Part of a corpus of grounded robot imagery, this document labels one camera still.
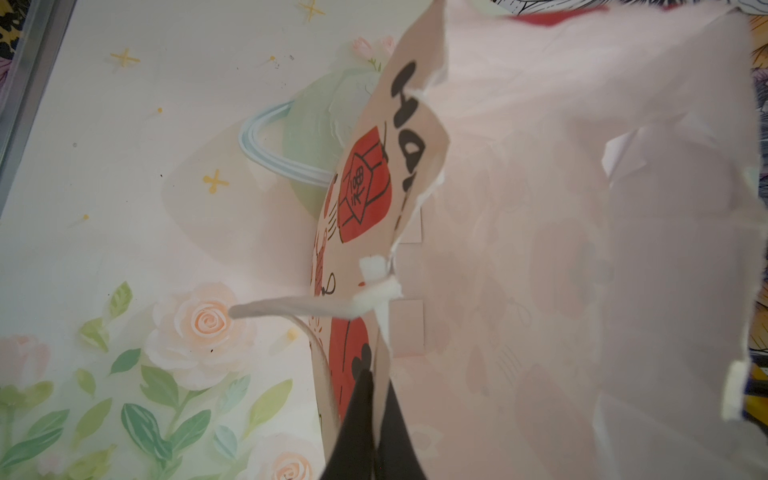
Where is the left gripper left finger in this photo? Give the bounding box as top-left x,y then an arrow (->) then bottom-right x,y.
320,370 -> 374,480

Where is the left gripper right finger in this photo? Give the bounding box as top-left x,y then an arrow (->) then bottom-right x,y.
374,383 -> 427,480

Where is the white red paper gift bag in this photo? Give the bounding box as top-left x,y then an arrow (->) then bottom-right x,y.
230,1 -> 767,479

